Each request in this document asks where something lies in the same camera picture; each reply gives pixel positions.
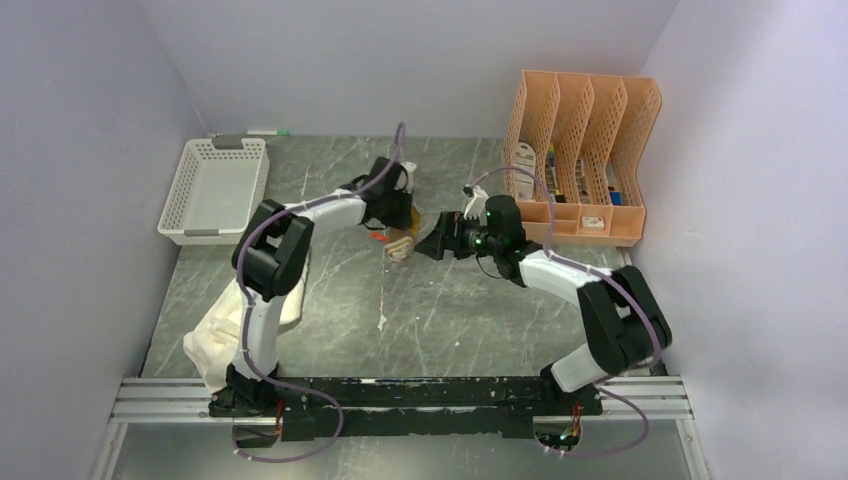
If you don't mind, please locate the white plastic basket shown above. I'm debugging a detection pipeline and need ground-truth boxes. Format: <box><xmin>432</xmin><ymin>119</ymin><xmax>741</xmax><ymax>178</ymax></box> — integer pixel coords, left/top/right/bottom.
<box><xmin>157</xmin><ymin>135</ymin><xmax>270</xmax><ymax>246</ymax></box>

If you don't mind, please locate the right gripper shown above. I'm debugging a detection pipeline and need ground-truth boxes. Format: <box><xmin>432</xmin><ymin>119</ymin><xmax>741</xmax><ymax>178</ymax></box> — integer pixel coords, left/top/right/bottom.
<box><xmin>415</xmin><ymin>210</ymin><xmax>502</xmax><ymax>261</ymax></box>

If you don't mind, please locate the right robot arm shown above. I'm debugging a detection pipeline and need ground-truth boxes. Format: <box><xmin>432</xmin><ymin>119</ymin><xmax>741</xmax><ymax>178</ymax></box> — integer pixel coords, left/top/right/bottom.
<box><xmin>414</xmin><ymin>195</ymin><xmax>672</xmax><ymax>414</ymax></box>

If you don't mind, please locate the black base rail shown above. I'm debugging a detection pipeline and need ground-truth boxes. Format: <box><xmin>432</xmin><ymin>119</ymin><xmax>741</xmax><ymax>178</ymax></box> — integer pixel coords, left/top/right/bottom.
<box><xmin>208</xmin><ymin>376</ymin><xmax>603</xmax><ymax>441</ymax></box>

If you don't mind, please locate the orange file organizer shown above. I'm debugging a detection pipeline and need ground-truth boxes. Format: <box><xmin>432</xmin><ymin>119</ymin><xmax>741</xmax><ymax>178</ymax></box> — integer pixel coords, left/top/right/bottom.
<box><xmin>502</xmin><ymin>70</ymin><xmax>662</xmax><ymax>248</ymax></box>

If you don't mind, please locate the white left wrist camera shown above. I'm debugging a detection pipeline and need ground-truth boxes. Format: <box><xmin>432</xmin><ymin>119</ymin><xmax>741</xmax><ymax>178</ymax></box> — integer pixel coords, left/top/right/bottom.
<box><xmin>395</xmin><ymin>161</ymin><xmax>418</xmax><ymax>193</ymax></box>

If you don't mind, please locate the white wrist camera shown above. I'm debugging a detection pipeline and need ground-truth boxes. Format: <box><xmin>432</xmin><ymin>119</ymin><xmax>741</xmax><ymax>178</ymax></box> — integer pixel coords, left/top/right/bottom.
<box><xmin>395</xmin><ymin>161</ymin><xmax>418</xmax><ymax>193</ymax></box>
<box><xmin>462</xmin><ymin>185</ymin><xmax>489</xmax><ymax>220</ymax></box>

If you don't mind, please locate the green white marker pen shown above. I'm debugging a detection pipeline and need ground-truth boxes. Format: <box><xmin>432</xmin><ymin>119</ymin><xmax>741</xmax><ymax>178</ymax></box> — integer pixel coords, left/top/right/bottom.
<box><xmin>245</xmin><ymin>129</ymin><xmax>290</xmax><ymax>137</ymax></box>

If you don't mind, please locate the yellow brown bear towel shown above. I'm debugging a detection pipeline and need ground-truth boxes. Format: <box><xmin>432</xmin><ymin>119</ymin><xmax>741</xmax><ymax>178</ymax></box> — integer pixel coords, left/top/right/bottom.
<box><xmin>371</xmin><ymin>206</ymin><xmax>421</xmax><ymax>263</ymax></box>

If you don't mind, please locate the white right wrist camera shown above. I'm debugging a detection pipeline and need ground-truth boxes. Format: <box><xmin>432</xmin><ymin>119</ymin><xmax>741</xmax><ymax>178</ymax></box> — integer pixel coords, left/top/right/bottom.
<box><xmin>462</xmin><ymin>185</ymin><xmax>489</xmax><ymax>220</ymax></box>

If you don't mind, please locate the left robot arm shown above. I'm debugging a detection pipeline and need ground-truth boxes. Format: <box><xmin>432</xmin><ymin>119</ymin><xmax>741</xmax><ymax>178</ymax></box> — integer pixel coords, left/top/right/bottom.
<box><xmin>209</xmin><ymin>157</ymin><xmax>413</xmax><ymax>417</ymax></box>

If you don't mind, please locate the cream white towel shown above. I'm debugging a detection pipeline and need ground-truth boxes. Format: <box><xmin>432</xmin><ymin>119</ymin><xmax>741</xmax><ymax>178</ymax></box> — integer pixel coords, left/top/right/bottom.
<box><xmin>183</xmin><ymin>261</ymin><xmax>310</xmax><ymax>394</ymax></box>

